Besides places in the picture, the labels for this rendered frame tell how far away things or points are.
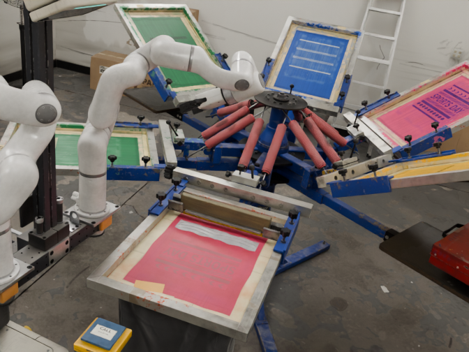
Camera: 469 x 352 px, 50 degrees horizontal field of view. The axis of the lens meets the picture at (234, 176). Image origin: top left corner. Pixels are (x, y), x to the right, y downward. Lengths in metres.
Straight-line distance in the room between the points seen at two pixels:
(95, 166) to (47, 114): 0.50
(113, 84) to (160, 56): 0.17
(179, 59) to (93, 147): 0.41
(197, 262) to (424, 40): 4.51
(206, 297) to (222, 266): 0.19
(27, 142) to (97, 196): 0.50
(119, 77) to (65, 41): 5.82
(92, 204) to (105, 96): 0.41
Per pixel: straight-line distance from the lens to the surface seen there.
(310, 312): 3.36
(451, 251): 2.19
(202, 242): 2.09
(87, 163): 1.78
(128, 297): 1.78
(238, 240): 2.13
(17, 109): 1.30
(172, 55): 1.62
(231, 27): 6.30
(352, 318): 3.43
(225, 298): 1.84
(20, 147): 1.42
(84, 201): 1.86
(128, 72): 1.62
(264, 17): 6.17
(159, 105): 3.54
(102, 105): 1.69
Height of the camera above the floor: 2.14
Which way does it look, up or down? 27 degrees down
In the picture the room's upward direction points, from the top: 9 degrees clockwise
